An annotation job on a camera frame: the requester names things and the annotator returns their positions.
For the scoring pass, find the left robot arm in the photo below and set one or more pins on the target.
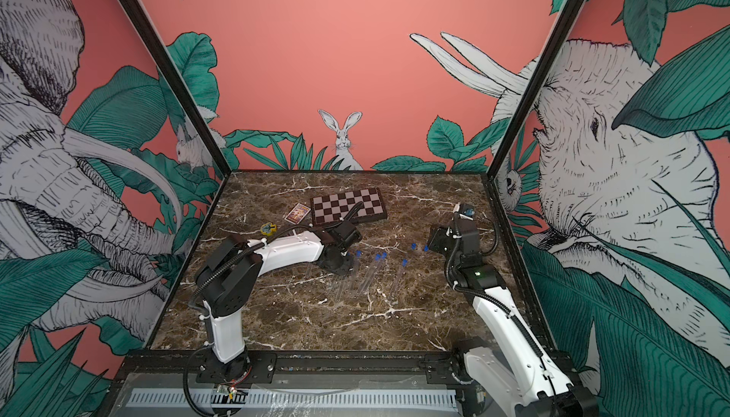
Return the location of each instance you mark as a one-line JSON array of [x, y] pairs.
[[225, 283]]

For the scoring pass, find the yellow small toy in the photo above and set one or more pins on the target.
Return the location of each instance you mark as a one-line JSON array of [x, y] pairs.
[[269, 229]]

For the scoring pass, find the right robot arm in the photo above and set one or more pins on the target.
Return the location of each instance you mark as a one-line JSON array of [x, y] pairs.
[[524, 381]]

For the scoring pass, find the black mounting rail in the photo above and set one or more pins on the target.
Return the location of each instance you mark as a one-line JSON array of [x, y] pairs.
[[263, 366]]

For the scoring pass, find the test tube rightmost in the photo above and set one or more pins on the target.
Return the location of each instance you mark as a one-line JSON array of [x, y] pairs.
[[398, 279]]

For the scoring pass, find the test tube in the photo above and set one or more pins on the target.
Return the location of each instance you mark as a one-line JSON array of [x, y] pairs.
[[361, 285], [398, 279], [348, 281], [373, 273]]

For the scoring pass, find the folded chess board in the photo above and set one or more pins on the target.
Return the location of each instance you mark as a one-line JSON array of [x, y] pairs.
[[332, 208]]

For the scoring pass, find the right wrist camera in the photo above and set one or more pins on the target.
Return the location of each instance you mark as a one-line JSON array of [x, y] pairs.
[[463, 217]]

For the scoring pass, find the small card box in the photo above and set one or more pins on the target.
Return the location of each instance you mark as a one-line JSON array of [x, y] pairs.
[[297, 214]]

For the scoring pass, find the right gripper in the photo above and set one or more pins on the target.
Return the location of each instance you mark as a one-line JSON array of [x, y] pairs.
[[436, 238]]

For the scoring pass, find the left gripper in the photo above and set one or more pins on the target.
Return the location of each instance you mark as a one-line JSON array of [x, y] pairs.
[[342, 271]]

